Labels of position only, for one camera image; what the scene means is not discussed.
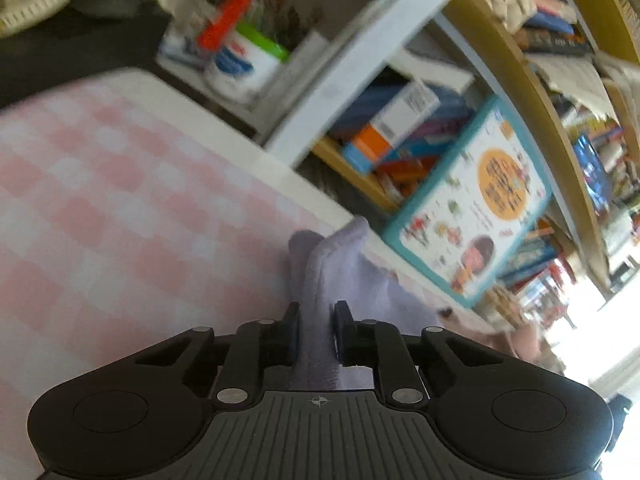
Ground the row of thin colourful books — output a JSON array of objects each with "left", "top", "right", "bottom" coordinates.
[{"left": 500, "top": 220, "right": 571, "bottom": 286}]

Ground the white wooden bookshelf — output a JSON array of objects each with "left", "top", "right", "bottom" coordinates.
[{"left": 155, "top": 0, "right": 640, "bottom": 306}]

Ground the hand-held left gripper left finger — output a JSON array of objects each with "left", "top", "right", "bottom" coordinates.
[{"left": 132, "top": 302, "right": 301, "bottom": 406}]

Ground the black smartphone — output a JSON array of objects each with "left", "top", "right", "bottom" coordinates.
[{"left": 572, "top": 132, "right": 613, "bottom": 211}]

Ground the teal-edged children's picture book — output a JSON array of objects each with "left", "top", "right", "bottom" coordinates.
[{"left": 382, "top": 95, "right": 553, "bottom": 309}]

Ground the purple and pink sweater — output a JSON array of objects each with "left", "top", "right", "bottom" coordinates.
[{"left": 287, "top": 215, "right": 541, "bottom": 391}]

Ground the row of assorted books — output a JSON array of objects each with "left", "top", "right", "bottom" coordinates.
[{"left": 515, "top": 0, "right": 640, "bottom": 126}]

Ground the white and orange carton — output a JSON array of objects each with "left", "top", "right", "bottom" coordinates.
[{"left": 342, "top": 80, "right": 441, "bottom": 176}]

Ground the red-orange tassel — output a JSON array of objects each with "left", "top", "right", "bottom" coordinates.
[{"left": 196, "top": 0, "right": 268, "bottom": 51}]

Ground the row of blue books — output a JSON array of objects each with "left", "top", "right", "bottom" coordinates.
[{"left": 325, "top": 80, "right": 476, "bottom": 201}]

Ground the white jar with green lid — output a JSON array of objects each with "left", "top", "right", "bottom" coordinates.
[{"left": 202, "top": 20, "right": 291, "bottom": 106}]

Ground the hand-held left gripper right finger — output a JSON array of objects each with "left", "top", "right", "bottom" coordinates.
[{"left": 334, "top": 300, "right": 506, "bottom": 406}]

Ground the black box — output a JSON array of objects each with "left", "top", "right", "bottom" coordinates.
[{"left": 0, "top": 10, "right": 171, "bottom": 111}]

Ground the pink checked table mat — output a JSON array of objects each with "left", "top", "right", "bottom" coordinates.
[{"left": 0, "top": 67, "right": 501, "bottom": 480}]

